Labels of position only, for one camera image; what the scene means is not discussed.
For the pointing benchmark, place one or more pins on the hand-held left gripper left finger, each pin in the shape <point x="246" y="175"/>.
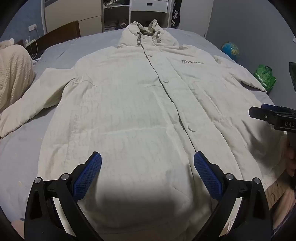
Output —
<point x="89" y="171"/>

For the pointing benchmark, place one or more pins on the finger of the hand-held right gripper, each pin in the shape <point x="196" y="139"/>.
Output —
<point x="261" y="114"/>
<point x="271" y="106"/>

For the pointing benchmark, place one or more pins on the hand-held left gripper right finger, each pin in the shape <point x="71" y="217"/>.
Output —
<point x="205" y="173"/>

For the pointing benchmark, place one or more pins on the cream hooded puffer coat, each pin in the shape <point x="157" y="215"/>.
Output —
<point x="129" y="111"/>

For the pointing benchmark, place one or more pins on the person's right hand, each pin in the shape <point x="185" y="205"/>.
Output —
<point x="291" y="160"/>

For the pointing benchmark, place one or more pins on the green shopping bag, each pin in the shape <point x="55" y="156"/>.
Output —
<point x="264" y="77"/>

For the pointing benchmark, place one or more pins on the blue globe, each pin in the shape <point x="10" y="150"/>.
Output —
<point x="230" y="49"/>

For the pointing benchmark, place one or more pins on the cream knitted blanket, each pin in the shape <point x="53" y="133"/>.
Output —
<point x="12" y="71"/>

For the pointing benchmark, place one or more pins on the black racket bag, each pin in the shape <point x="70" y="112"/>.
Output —
<point x="174" y="14"/>

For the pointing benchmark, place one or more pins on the dark wooden headboard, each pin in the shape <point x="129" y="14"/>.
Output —
<point x="59" y="33"/>

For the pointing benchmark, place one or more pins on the white drawer cabinet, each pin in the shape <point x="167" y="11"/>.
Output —
<point x="150" y="9"/>

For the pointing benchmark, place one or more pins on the cream wardrobe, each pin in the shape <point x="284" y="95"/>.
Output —
<point x="74" y="16"/>

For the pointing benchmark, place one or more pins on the open shelf unit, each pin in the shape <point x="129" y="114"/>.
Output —
<point x="116" y="16"/>

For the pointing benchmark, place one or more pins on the white wall socket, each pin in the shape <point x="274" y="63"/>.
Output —
<point x="32" y="27"/>

